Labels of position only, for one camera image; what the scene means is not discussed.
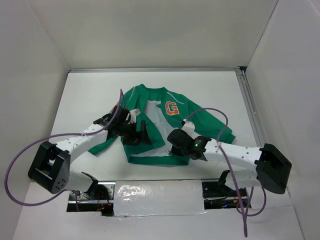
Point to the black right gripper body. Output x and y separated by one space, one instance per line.
179 151

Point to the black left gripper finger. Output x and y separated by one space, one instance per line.
143 136
132 139

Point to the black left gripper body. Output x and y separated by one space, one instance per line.
127 129

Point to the green zip jacket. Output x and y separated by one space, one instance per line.
163 111

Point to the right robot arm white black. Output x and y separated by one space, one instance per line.
263 166

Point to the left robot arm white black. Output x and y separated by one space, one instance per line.
51 167

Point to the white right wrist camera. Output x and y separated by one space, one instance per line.
188 127

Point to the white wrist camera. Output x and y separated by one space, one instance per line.
132 116
188 127

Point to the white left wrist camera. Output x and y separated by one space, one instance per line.
132 116

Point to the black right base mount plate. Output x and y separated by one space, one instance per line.
210 189

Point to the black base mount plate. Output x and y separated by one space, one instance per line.
210 189
106 191

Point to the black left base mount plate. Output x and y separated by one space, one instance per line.
106 191

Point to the aluminium frame rail back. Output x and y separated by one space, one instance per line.
156 69

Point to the aluminium frame rail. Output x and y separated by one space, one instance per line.
156 69
250 105

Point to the aluminium frame rail right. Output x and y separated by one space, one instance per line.
250 105

